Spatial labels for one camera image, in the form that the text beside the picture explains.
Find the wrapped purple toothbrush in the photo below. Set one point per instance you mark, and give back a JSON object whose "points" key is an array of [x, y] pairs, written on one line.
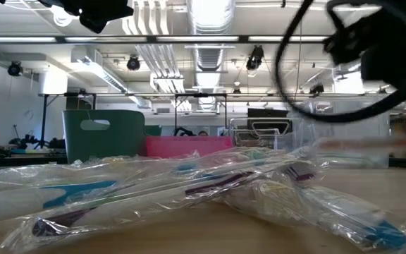
{"points": [[62, 222]]}

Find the white light strip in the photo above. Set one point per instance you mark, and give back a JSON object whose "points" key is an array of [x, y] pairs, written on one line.
{"points": [[196, 38], [287, 38]]}

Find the large clear plastic bin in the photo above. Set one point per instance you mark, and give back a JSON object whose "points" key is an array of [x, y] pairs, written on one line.
{"points": [[365, 158]]}

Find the blue toothbrush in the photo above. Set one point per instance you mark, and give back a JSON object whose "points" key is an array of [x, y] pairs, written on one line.
{"points": [[382, 236], [79, 192]]}

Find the orange toothbrush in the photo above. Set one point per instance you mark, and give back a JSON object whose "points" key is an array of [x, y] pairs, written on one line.
{"points": [[365, 143]]}

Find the black ceiling spotlight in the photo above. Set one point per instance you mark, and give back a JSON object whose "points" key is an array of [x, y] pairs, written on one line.
{"points": [[255, 58], [317, 89], [14, 68], [133, 63]]}

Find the white ceiling pipes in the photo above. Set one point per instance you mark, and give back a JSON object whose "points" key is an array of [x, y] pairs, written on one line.
{"points": [[157, 53]]}

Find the green plastic bin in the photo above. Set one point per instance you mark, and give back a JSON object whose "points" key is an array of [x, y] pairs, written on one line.
{"points": [[125, 141]]}

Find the white rectangular air duct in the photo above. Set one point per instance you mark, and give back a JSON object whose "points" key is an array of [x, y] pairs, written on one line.
{"points": [[101, 70]]}

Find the black background rig frame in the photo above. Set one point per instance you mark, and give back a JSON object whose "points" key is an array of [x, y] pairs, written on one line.
{"points": [[43, 120], [175, 113]]}

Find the person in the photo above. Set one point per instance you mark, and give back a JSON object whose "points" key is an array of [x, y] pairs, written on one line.
{"points": [[203, 133]]}

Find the pink plastic bin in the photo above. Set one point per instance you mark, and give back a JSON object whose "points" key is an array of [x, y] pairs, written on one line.
{"points": [[189, 145]]}

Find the silver ventilation duct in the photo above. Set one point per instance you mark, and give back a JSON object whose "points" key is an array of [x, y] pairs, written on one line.
{"points": [[210, 53]]}

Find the black monitor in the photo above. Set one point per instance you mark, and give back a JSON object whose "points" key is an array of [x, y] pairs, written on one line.
{"points": [[264, 113]]}

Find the small clear plastic bin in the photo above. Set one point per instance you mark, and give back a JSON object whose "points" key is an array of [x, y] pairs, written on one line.
{"points": [[238, 141]]}

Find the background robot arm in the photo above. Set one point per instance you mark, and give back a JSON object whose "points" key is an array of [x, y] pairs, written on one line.
{"points": [[26, 140], [56, 143], [183, 132]]}

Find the black overhead crossbar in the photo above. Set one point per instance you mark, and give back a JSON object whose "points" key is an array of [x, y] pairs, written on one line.
{"points": [[243, 39]]}

